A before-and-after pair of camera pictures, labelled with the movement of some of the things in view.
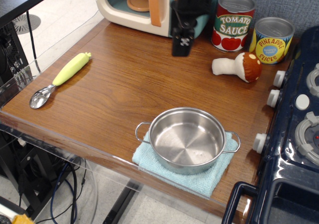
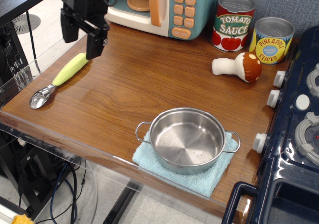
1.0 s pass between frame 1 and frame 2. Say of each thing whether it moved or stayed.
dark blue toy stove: stayed
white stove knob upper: stayed
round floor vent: stayed
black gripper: moved
